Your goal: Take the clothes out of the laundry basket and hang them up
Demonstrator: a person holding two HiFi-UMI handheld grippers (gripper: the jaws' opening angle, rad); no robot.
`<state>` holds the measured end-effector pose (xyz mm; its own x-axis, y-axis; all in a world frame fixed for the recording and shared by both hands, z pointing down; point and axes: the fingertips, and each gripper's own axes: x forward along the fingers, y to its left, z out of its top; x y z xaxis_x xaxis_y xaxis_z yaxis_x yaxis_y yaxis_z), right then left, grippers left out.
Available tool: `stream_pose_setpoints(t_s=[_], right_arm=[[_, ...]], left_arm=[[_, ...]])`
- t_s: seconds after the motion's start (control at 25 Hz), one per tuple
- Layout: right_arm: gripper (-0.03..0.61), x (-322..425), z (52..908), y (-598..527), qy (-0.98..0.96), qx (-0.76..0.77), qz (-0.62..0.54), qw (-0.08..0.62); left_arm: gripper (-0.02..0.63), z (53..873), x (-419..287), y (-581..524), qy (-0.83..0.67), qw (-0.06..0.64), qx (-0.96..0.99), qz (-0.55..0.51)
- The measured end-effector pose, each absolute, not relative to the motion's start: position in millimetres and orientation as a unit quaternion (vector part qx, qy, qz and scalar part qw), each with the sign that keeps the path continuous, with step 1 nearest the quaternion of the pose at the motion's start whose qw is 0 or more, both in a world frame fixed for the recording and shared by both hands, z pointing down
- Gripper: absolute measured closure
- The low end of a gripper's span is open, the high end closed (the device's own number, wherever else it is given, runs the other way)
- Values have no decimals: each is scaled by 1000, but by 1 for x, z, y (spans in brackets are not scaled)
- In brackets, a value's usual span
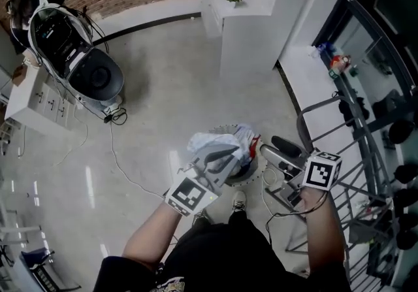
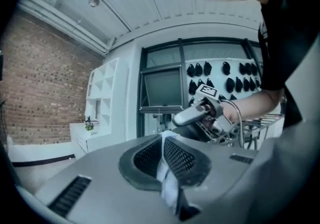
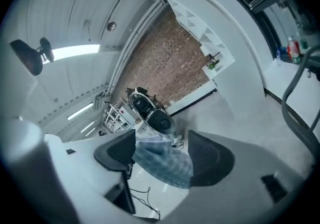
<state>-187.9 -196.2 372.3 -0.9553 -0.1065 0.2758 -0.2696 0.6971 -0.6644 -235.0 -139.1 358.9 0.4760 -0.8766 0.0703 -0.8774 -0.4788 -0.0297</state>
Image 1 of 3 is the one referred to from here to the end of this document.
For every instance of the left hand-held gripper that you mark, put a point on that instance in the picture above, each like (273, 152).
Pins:
(191, 197)

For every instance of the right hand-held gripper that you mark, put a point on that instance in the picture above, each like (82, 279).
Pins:
(321, 171)

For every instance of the blue checkered clothes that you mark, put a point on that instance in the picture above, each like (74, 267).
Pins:
(209, 140)

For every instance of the grey metal drying rack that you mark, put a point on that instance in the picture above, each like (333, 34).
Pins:
(301, 127)

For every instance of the cream shirt with red collar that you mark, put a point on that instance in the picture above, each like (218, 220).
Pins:
(245, 130)

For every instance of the person's left forearm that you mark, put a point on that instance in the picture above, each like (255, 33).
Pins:
(150, 238)

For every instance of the person's right forearm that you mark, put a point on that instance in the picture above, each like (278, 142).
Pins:
(323, 235)

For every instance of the white woven laundry basket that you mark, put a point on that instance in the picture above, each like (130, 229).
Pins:
(253, 177)

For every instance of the person's right shoe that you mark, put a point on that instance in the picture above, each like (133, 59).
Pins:
(239, 201)

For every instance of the person's shoe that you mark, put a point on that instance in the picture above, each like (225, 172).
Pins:
(239, 201)
(200, 217)

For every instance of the person's left shoe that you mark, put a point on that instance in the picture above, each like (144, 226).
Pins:
(200, 217)

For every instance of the clear bottle green label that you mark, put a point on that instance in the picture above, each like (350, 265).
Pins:
(334, 73)

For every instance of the person's black clothing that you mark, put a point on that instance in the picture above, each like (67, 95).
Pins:
(222, 258)

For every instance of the red plastic bottle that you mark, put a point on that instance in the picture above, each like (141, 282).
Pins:
(341, 62)

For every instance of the small green jar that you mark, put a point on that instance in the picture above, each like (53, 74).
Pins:
(353, 71)

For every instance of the blue plastic bottle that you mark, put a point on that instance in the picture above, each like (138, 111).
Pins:
(325, 48)

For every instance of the white shelf cabinet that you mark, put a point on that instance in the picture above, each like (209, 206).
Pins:
(248, 39)

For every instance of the white drawer desk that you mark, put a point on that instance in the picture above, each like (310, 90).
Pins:
(39, 101)

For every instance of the wall of black caps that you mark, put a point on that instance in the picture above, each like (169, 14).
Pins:
(405, 160)

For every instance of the black window frame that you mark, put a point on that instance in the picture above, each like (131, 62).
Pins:
(333, 16)

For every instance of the black frame chair blue seat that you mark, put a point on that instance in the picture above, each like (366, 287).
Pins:
(39, 271)

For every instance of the white metal table frame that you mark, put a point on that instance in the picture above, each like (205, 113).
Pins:
(19, 228)

